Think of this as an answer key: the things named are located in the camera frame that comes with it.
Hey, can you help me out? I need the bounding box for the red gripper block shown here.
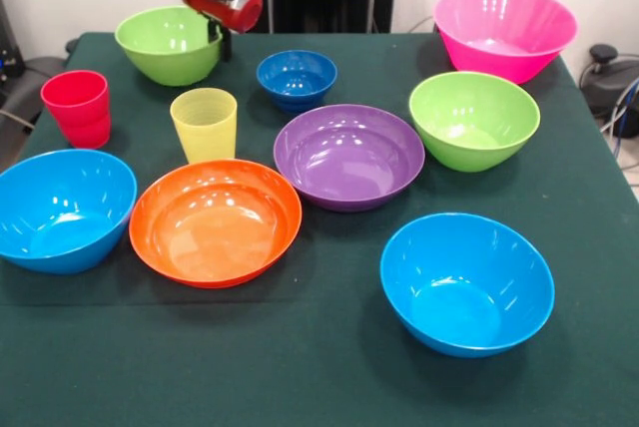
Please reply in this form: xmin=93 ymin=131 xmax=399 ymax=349
xmin=179 ymin=0 xmax=265 ymax=64

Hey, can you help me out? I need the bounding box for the green plastic bowl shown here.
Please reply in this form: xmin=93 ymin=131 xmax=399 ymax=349
xmin=408 ymin=71 xmax=542 ymax=174
xmin=114 ymin=5 xmax=225 ymax=88

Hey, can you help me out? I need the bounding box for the small dark blue bowl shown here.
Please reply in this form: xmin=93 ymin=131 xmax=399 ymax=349
xmin=256 ymin=49 xmax=338 ymax=115

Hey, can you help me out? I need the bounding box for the red plastic cup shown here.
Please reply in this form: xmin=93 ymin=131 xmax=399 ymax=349
xmin=40 ymin=70 xmax=112 ymax=150

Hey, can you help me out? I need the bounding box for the purple plastic bowl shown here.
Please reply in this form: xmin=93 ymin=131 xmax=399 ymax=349
xmin=273 ymin=103 xmax=426 ymax=213

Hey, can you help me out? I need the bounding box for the large magenta plastic bowl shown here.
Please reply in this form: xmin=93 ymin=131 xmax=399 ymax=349
xmin=432 ymin=0 xmax=579 ymax=86

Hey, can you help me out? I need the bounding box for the light blue plastic bowl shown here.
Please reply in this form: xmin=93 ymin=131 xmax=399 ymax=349
xmin=0 ymin=148 xmax=139 ymax=275
xmin=379 ymin=212 xmax=556 ymax=359

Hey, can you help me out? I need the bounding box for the yellow plastic cup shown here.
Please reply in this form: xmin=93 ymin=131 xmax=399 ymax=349
xmin=169 ymin=87 xmax=239 ymax=165

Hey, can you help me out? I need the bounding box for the orange plastic bowl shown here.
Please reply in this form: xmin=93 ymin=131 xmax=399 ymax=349
xmin=128 ymin=159 xmax=304 ymax=290

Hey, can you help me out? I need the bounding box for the black equipment case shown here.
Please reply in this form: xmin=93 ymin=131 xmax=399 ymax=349
xmin=0 ymin=0 xmax=26 ymax=94

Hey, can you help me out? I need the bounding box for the dark green tablecloth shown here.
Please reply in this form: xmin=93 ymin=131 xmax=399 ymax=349
xmin=0 ymin=31 xmax=639 ymax=427

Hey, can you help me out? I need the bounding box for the tangle of floor cables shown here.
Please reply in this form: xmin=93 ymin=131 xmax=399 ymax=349
xmin=598 ymin=75 xmax=639 ymax=189

